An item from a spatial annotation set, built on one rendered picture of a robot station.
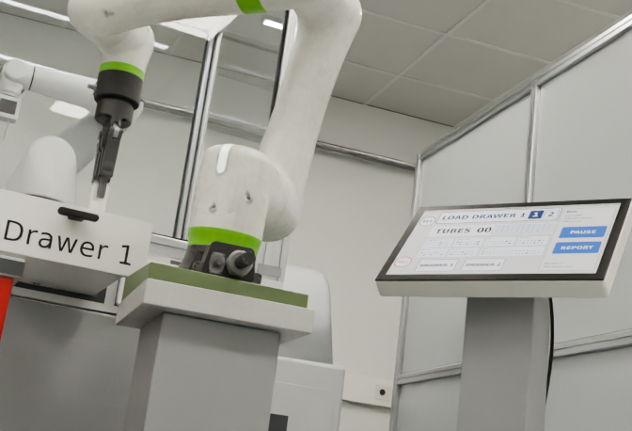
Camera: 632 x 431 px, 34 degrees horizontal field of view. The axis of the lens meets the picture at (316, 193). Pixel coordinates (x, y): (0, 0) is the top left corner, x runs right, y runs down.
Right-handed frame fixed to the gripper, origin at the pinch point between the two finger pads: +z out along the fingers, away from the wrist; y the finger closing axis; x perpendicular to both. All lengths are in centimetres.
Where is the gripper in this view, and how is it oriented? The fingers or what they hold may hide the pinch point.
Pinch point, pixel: (98, 199)
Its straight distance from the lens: 207.2
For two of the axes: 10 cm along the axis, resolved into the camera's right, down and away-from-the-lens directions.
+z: -1.1, 9.4, -3.1
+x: 9.1, 2.2, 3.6
